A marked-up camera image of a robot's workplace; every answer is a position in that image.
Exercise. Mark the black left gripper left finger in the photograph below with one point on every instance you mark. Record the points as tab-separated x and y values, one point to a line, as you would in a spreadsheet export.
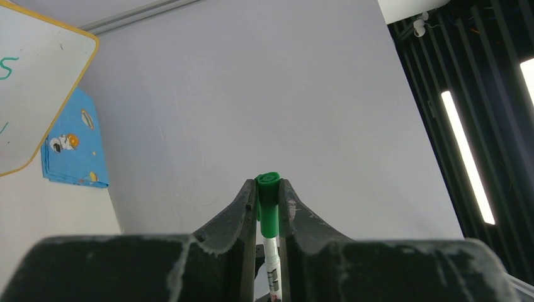
217	261

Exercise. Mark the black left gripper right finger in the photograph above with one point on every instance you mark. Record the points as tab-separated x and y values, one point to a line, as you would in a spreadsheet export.
309	246

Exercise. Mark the green marker cap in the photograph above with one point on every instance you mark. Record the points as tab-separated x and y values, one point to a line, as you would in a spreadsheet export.
267	188

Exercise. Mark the yellow framed whiteboard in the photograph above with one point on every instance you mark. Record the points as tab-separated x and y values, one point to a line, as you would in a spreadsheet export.
42	62

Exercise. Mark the green capped whiteboard marker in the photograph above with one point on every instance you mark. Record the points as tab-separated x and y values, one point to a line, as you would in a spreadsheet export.
273	268

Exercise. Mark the blue patterned cloth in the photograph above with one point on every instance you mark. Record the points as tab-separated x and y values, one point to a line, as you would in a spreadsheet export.
72	153

